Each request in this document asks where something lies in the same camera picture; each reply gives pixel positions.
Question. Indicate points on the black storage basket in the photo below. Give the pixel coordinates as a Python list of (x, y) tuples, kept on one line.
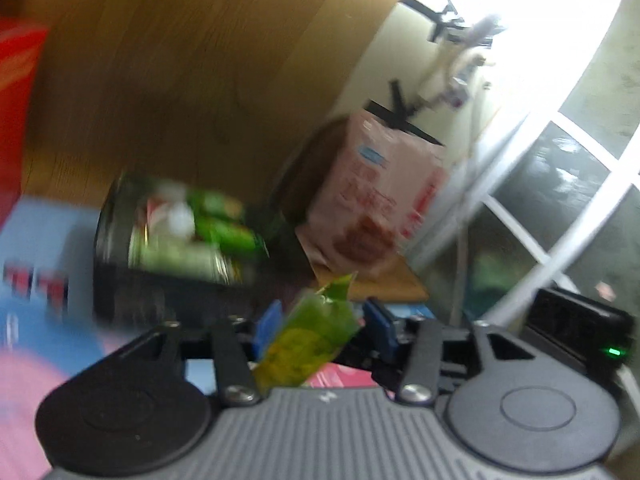
[(150, 280)]

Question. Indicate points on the cartoon pig printed blanket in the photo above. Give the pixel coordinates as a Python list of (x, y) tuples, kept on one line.
[(45, 320)]

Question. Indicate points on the white window frame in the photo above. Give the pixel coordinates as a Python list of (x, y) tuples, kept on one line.
[(540, 195)]

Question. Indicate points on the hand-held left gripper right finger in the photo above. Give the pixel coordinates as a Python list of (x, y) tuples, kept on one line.
[(380, 327)]

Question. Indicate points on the light green snack packet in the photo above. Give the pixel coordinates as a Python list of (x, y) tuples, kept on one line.
[(305, 340)]

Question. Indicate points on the black clothes hanger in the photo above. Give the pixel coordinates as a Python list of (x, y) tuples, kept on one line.
[(400, 112)]

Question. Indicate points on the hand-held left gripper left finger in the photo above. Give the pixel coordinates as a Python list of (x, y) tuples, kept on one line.
[(269, 330)]

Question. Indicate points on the large pink snack bag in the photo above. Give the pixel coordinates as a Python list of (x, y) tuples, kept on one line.
[(380, 195)]

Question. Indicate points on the wooden headboard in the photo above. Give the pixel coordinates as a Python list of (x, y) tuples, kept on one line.
[(190, 70)]

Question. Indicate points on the red gift bag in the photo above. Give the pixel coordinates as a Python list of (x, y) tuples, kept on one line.
[(12, 120)]

